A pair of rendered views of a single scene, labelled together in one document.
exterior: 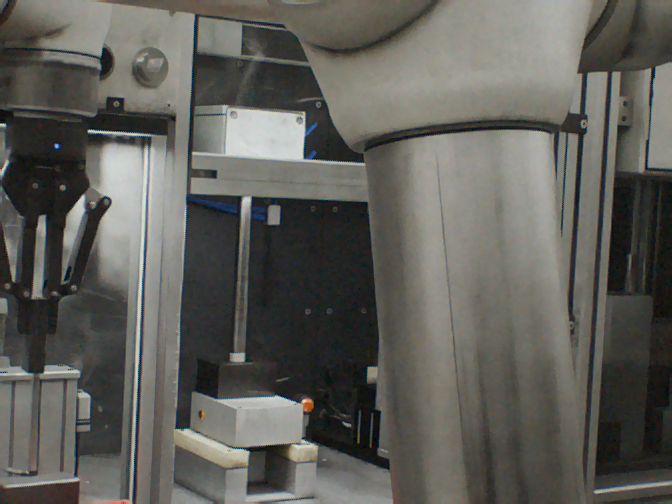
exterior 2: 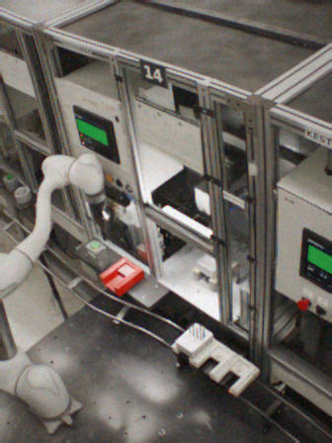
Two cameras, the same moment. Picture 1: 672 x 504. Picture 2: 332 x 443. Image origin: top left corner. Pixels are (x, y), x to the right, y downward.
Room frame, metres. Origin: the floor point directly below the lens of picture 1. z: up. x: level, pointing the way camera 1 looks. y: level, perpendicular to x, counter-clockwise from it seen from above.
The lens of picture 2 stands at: (1.26, -1.56, 2.80)
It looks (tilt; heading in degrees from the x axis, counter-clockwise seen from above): 42 degrees down; 84
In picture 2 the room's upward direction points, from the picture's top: 9 degrees counter-clockwise
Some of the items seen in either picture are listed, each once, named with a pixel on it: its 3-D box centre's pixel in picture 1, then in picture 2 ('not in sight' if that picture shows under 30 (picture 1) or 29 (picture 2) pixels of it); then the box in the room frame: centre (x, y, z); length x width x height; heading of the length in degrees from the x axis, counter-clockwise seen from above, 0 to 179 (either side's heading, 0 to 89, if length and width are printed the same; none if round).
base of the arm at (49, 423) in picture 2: not in sight; (56, 407); (0.78, -0.27, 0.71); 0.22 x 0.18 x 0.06; 123
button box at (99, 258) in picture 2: not in sight; (99, 253); (1.12, 0.35, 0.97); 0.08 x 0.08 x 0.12; 33
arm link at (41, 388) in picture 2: not in sight; (43, 388); (0.76, -0.25, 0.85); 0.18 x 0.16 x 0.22; 139
